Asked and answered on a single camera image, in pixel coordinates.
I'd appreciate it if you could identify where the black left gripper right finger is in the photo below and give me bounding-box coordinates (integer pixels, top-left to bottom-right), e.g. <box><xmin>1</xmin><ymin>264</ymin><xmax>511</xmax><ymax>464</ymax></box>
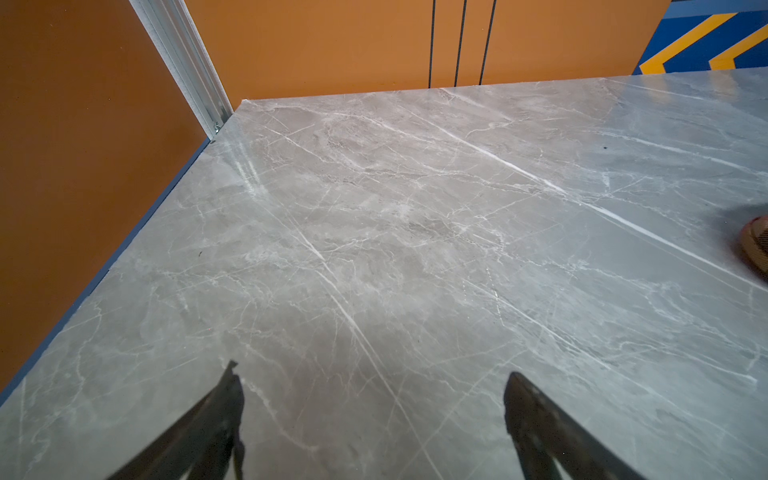
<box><xmin>503</xmin><ymin>371</ymin><xmax>643</xmax><ymax>480</ymax></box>

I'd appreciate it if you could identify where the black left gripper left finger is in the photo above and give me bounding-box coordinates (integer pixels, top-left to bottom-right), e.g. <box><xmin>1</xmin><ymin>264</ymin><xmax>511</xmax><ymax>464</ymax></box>
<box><xmin>110</xmin><ymin>360</ymin><xmax>245</xmax><ymax>479</ymax></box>

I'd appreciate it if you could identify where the plaid eyeglass pouch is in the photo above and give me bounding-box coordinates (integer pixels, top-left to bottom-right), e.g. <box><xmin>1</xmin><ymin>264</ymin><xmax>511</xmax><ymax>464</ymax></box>
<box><xmin>739</xmin><ymin>215</ymin><xmax>768</xmax><ymax>274</ymax></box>

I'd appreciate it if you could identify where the aluminium corner post left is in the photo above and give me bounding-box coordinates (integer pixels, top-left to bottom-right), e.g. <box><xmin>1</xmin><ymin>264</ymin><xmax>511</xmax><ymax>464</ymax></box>
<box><xmin>130</xmin><ymin>0</ymin><xmax>234</xmax><ymax>141</ymax></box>

